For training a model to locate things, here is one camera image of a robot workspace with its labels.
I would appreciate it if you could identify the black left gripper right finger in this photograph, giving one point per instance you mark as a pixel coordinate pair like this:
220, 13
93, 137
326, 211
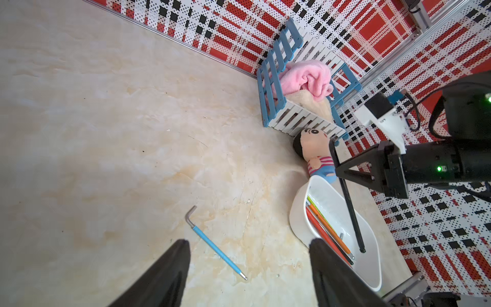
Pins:
335, 283

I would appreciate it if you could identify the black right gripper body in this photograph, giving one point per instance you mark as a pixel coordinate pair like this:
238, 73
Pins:
393, 178

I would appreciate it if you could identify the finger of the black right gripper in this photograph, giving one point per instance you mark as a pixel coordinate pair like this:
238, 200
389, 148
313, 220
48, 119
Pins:
366, 169

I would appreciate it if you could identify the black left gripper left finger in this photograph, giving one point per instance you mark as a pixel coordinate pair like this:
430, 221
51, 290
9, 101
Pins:
163, 284

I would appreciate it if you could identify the dark thin hex key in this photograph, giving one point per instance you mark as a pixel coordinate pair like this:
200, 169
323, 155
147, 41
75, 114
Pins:
352, 263

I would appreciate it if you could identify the long black hex key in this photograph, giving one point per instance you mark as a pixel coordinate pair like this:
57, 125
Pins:
348, 200

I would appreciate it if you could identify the light blue hex key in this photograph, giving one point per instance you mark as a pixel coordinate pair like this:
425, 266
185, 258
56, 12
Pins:
211, 244

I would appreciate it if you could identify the orange hex key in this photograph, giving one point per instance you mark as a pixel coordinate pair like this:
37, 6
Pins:
335, 237

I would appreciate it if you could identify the green hex key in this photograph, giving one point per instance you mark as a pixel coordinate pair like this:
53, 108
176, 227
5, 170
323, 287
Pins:
313, 204

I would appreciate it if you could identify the red hex key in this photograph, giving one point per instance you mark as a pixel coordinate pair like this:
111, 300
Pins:
325, 236

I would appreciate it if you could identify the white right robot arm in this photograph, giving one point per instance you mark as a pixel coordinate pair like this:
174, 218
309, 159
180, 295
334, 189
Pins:
458, 159

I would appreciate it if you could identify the white plastic storage tray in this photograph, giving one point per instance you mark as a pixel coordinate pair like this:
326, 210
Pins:
333, 207

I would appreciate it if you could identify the small plush doll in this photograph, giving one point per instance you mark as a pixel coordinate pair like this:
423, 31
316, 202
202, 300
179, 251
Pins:
312, 145

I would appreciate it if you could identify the cream fluffy blanket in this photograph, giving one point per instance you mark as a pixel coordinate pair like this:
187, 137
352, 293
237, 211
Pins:
305, 99

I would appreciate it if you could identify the pink towel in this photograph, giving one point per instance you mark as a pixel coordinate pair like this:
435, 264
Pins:
311, 75

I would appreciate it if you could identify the blue white toy crib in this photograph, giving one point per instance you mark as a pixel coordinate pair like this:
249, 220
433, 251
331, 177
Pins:
295, 44

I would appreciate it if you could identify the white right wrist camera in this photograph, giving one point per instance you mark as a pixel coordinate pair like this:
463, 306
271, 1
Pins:
381, 111

